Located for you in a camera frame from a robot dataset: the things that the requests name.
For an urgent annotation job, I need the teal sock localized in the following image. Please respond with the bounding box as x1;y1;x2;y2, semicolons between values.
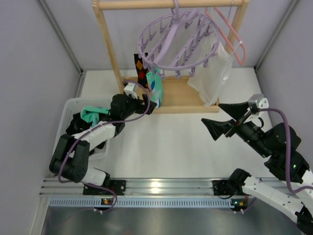
146;68;163;108
80;106;109;127

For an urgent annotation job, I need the purple round clip hanger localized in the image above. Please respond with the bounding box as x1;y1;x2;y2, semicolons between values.
137;0;221;79

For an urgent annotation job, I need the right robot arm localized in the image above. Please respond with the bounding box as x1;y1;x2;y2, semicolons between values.
201;98;313;235

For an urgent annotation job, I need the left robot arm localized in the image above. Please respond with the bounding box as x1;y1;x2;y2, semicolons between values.
49;94;157;188

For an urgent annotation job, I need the pink coat hanger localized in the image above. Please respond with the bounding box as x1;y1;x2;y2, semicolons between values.
205;6;246;66

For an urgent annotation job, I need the wooden clothes rack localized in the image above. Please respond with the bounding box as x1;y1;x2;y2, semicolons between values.
92;0;249;114

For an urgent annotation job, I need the red black argyle sock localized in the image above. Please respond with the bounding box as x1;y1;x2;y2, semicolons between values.
134;54;149;89

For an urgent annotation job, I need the white plastic basket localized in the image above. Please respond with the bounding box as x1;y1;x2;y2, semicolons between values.
52;96;112;160

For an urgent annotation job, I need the white cloth bag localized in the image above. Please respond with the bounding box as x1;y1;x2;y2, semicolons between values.
187;43;233;107

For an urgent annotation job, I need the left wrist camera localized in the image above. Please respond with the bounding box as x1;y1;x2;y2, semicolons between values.
124;82;137;99

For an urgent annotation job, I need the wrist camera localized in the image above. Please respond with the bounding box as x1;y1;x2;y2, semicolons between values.
124;82;137;99
247;94;269;117

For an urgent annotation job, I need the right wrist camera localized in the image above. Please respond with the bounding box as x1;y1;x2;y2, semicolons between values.
247;94;269;117

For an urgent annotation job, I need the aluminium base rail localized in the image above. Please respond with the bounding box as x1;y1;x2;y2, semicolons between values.
40;178;254;210

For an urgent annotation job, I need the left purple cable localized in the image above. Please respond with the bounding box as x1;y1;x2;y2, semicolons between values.
57;80;151;212

